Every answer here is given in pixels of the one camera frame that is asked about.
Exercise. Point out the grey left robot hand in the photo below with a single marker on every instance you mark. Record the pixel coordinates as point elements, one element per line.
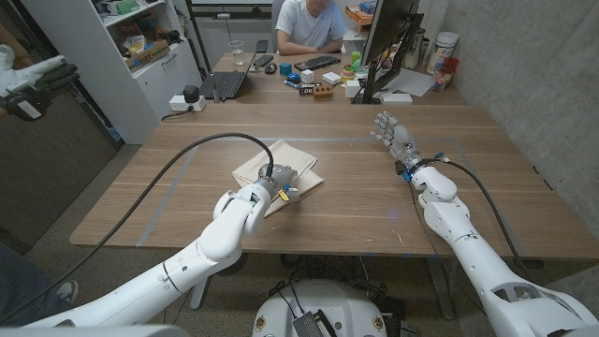
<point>281,175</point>

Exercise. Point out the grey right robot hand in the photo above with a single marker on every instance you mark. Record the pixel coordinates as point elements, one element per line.
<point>400,138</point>

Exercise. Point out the beige cloth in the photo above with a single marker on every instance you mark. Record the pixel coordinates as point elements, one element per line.
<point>290,156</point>

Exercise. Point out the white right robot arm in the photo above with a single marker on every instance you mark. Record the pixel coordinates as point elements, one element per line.
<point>468,243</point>

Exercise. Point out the long flat white box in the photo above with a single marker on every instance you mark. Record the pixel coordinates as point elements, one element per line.
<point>397,98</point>

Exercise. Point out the white paper sheet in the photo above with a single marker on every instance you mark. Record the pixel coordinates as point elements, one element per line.
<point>412,83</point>

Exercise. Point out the white square box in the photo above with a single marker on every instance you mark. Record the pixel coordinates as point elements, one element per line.
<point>353,89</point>

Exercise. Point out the colourful stacking toy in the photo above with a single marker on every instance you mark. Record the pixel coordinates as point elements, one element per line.
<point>347,75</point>

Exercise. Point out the green object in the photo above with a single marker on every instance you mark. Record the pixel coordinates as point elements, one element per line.
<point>356,60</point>

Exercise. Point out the wooden block with holes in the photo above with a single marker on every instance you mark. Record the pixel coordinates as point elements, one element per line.
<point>323,92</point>

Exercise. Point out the black box white letters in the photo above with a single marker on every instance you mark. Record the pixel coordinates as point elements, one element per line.
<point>308,90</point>

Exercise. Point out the small flat white box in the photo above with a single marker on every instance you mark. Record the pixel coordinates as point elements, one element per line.
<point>331,78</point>

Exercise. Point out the blue marker pen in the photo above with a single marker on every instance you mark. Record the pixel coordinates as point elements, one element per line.
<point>290,84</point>

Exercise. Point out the white canister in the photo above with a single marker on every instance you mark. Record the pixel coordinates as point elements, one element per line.
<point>442,49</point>

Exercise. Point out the blue round object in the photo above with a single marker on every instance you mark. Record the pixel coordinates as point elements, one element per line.
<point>294,77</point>

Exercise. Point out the white cube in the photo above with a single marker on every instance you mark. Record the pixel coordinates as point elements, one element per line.
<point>307,76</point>

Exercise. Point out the black laptop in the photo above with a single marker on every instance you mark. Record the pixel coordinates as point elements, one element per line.
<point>227,84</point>

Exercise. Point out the teal cube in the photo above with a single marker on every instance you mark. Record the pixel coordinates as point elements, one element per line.
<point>285,69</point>

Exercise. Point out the black computer monitor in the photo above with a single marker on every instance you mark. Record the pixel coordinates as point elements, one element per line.
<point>388,28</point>

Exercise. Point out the black keyboard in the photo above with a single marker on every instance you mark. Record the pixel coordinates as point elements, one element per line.
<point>317,62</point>

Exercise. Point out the black smartphone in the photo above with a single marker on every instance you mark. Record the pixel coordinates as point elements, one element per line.
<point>263,60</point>

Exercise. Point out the black power adapter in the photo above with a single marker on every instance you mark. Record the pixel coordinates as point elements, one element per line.
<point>191,93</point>

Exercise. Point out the white power strip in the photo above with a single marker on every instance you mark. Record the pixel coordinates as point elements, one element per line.
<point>180,104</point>

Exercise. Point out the orange tray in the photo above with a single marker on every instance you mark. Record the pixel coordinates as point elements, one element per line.
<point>359,15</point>

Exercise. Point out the clear drinking glass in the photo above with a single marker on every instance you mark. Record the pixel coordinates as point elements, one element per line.
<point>237,52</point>

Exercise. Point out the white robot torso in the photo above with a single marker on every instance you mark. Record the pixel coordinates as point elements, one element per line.
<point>337,304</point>

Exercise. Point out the person in white t-shirt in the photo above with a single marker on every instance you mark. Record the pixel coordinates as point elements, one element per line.
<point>309,25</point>

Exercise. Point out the grey table leg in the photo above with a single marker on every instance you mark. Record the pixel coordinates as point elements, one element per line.
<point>441,288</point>
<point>199,295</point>

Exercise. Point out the black device on torso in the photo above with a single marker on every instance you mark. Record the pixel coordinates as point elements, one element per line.
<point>309,326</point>

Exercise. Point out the brown cardboard box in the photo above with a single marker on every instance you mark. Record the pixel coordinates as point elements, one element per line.
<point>147,55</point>

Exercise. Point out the white shelf cabinet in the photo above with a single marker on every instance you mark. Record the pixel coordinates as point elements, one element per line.
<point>93,70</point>

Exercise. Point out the person's leg in jeans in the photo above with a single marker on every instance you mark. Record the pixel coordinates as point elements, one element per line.
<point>18,285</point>

